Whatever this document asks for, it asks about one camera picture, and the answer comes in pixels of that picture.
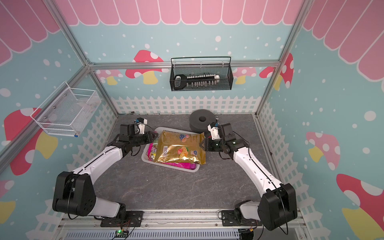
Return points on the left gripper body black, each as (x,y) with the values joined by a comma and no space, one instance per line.
(140,139)

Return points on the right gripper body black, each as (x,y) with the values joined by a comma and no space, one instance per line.
(214,145)

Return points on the white plastic perforated basket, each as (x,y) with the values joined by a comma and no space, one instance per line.
(145,158)

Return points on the large pink mixed candy bag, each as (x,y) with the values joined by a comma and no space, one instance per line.
(152,153)

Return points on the large gold candy bag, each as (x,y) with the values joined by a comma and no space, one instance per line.
(180,148)

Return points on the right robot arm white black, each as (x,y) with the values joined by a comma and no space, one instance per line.
(278,204)

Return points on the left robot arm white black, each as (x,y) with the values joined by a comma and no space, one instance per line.
(74,191)

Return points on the black white brush tool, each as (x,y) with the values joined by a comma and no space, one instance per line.
(182,81)

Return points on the small green circuit board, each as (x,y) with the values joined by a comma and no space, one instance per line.
(121,234)

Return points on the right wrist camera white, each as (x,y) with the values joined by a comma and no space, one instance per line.
(214,132)

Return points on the white wire wall basket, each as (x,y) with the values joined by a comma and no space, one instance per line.
(67,111)

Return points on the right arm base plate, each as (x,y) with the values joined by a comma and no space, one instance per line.
(231,218)

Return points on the black wire wall basket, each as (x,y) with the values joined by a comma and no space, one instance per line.
(201,74)

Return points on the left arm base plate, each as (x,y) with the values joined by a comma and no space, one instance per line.
(132,219)

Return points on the aluminium front rail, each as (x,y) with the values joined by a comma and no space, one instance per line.
(175,218)

